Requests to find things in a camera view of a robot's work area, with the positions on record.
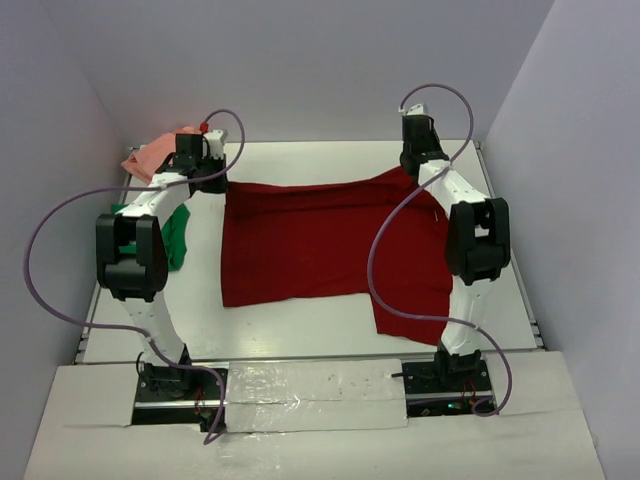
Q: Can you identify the red t-shirt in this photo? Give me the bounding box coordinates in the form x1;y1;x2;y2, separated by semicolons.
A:
220;167;452;345

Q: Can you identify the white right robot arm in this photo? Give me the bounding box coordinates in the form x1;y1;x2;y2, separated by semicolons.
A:
400;104;511;391

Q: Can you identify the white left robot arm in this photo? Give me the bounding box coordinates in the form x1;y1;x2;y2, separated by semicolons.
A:
96;130;227;399

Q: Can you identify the pink t-shirt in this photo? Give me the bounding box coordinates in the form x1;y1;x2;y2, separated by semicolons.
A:
121;126;200;184

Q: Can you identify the green t-shirt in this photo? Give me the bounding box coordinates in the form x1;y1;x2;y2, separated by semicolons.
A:
110;203;191;273

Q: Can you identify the white cardboard front cover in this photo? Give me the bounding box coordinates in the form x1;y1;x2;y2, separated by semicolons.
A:
19;351;614;480

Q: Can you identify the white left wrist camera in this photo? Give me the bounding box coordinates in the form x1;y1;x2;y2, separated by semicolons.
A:
199;121;227;160

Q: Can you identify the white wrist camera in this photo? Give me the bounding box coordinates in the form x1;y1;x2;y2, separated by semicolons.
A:
199;121;227;160
398;103;429;116

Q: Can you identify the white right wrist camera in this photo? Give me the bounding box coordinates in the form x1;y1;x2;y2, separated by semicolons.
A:
398;103;429;116

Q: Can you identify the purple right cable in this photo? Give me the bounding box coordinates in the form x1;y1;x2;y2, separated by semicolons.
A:
367;82;512;418

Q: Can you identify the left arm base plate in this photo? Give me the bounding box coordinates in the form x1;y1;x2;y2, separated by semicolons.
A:
135;363;220;404

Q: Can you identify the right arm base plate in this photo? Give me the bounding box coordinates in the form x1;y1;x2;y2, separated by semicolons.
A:
393;351;495;418

